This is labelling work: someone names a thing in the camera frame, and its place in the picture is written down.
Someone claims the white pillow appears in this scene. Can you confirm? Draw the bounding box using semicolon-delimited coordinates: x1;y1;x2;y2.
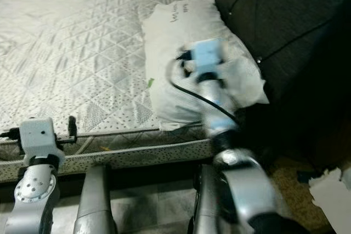
141;0;269;132

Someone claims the silver left robot leg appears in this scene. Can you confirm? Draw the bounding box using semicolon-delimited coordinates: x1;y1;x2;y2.
74;164;118;234

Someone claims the silver robot leg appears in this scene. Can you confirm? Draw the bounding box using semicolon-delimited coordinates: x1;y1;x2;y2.
186;164;225;234
74;164;118;234

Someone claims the grey quilted mattress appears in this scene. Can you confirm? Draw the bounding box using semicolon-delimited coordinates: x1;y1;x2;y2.
0;0;247;182

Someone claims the dark tufted headboard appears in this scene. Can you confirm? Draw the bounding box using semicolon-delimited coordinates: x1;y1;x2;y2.
178;0;351;169

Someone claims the silver right robot leg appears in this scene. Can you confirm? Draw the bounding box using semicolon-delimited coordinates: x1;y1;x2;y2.
186;164;225;234

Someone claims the brown textured floor mat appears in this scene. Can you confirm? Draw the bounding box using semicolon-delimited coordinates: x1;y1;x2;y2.
266;157;335;232

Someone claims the white crumpled paper sheet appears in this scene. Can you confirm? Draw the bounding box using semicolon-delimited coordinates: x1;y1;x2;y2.
309;167;351;233

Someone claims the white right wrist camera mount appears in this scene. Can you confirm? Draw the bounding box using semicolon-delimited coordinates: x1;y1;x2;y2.
189;39;225;81

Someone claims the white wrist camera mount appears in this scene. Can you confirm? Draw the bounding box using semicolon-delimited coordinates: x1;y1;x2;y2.
19;118;65;161
189;39;225;81

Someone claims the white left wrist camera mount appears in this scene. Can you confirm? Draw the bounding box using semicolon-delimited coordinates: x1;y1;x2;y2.
19;118;65;161

